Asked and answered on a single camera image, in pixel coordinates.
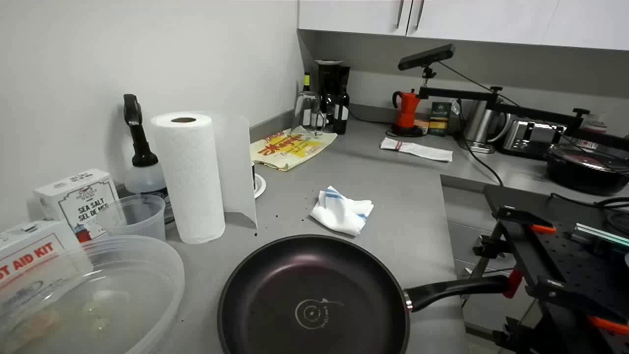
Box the white paper towel roll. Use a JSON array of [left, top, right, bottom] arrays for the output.
[[149, 111, 259, 246]]

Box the dark glass bottle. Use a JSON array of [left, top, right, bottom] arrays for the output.
[[331, 91, 351, 136]]

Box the black coffee maker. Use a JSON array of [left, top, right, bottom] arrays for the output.
[[312, 57, 351, 134]]

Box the black articulated camera stand arm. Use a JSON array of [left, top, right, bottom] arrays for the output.
[[418, 65, 629, 150]]

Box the white cloth with blue stripes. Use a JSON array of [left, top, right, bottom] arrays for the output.
[[308, 185, 375, 238]]

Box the white sea salt box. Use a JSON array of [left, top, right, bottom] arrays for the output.
[[27, 168, 125, 244]]

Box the small clear plastic container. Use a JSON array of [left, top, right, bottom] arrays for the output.
[[115, 193, 168, 242]]

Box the thin black camera cable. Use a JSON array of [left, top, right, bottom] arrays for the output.
[[457, 134, 506, 189]]

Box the black perforated breadboard table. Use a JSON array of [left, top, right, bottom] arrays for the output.
[[483, 185, 629, 354]]

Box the white folded towel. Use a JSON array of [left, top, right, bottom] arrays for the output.
[[379, 136, 455, 166]]

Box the spray bottle with black trigger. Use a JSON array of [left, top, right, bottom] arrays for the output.
[[121, 93, 166, 195]]

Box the red moka pot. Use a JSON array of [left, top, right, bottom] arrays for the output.
[[390, 87, 424, 136]]

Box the black clamp with orange handle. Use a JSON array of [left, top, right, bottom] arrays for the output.
[[493, 205, 561, 242], [542, 282, 629, 341]]

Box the silver cabinet handle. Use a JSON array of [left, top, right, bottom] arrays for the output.
[[390, 0, 408, 34], [408, 0, 428, 36]]

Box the round white plate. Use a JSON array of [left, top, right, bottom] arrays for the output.
[[251, 172, 269, 201]]

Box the black stereo camera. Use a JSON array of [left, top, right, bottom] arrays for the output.
[[396, 44, 455, 73]]

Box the white wall cabinet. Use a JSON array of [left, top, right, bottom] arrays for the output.
[[296, 0, 629, 54]]

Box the black nonstick frying pan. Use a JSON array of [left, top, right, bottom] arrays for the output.
[[215, 234, 510, 354]]

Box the silver metal bar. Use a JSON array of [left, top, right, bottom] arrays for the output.
[[573, 221, 629, 250]]

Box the white first aid kit box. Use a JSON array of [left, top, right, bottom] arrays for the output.
[[0, 219, 94, 317]]

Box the black skillet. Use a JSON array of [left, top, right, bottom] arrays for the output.
[[546, 140, 629, 197]]

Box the stainless steel kettle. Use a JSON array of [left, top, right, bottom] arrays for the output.
[[463, 101, 508, 150]]

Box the silver toaster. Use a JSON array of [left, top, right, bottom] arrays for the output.
[[502, 116, 565, 160]]

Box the dark green tin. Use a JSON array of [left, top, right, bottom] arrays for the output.
[[428, 97, 461, 136]]

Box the large clear plastic bowl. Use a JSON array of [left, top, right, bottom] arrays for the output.
[[0, 234, 186, 354]]

